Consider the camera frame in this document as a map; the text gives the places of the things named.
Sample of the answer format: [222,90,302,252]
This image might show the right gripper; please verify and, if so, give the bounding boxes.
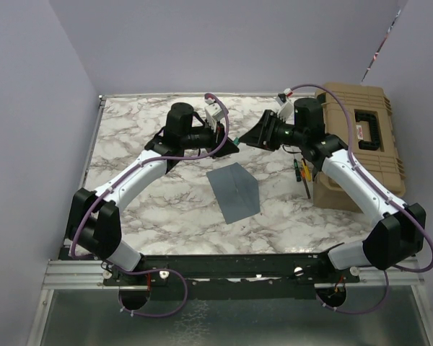
[239,109,306,152]

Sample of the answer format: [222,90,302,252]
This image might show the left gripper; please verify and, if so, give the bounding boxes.
[182,118,239,159]

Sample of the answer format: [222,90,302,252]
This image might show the grey-blue envelope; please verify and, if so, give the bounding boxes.
[206,163,261,224]

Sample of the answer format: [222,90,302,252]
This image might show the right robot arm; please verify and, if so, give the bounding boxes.
[240,98,426,282]

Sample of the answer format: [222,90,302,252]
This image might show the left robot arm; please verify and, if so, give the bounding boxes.
[66,94,239,285]

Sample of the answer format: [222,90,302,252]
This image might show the tan plastic tool case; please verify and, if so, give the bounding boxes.
[313,82,406,213]

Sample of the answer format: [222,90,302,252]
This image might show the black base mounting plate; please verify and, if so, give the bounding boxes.
[99,253,373,305]

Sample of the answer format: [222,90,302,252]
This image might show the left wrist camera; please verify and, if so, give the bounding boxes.
[204,93,227,131]

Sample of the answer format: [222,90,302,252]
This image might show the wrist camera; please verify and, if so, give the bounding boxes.
[276,88,294,122]
[204,93,227,131]

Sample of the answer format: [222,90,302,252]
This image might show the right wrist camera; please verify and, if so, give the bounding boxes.
[276,88,294,122]

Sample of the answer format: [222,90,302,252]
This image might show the green handled screwdriver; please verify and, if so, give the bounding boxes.
[292,151,302,182]

